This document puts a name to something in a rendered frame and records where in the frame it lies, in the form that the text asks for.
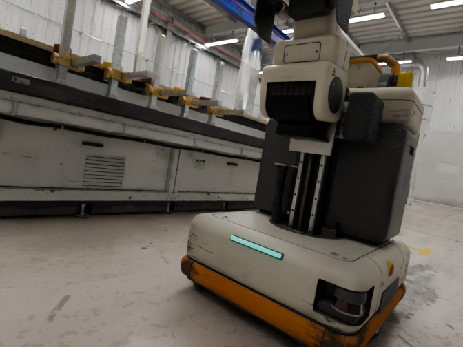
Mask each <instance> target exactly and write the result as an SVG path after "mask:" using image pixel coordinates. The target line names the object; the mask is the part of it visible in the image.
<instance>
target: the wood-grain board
mask: <svg viewBox="0 0 463 347"><path fill-rule="evenodd" d="M0 35H1V36H5V37H8V38H9V39H13V40H15V41H19V42H22V43H25V44H28V45H31V46H34V47H36V48H40V49H42V50H46V51H49V52H54V51H53V48H54V47H53V46H51V45H47V44H44V43H42V42H39V41H35V40H33V39H30V38H28V37H25V36H21V35H19V34H16V33H13V32H10V31H7V30H4V29H2V28H0ZM71 57H74V58H79V57H81V56H79V55H76V54H73V53H72V54H71ZM91 66H93V67H97V68H99V69H102V70H103V68H102V63H99V64H95V65H91ZM159 88H161V89H164V88H165V89H167V90H172V88H170V87H166V86H164V85H161V84H159ZM191 98H193V99H195V98H197V100H199V99H200V98H198V97H195V96H192V95H191ZM217 108H219V109H220V108H222V109H226V110H232V109H229V108H227V107H223V106H217ZM242 117H244V118H248V119H250V120H254V121H256V122H259V123H262V124H265V125H266V124H267V122H266V121H263V120H261V119H258V118H254V117H252V116H249V115H246V116H242Z"/></svg>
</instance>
